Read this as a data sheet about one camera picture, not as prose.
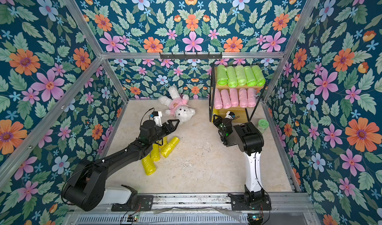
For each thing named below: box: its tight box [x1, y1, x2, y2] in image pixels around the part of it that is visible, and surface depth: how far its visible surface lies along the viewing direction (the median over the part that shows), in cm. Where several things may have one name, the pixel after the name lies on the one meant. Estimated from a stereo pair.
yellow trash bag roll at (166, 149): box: [160, 136, 181, 158], surface depth 92 cm
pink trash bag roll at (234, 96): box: [229, 88, 239, 108], surface depth 95 cm
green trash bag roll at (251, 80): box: [244, 65, 258, 88], surface depth 82 cm
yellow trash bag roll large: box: [141, 153, 157, 176], surface depth 84 cm
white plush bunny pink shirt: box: [158, 85, 196, 123], surface depth 109 cm
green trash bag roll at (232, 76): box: [226, 65, 238, 89], surface depth 81 cm
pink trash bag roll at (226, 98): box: [220, 88, 232, 110], surface depth 93 cm
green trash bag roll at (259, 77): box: [251, 64, 267, 87], surface depth 81 cm
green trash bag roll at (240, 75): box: [234, 64, 248, 87], surface depth 82 cm
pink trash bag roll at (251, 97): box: [247, 87, 257, 108], surface depth 95 cm
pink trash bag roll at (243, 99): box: [238, 88, 248, 109], surface depth 95 cm
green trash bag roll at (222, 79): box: [216, 64, 229, 87], surface depth 82 cm
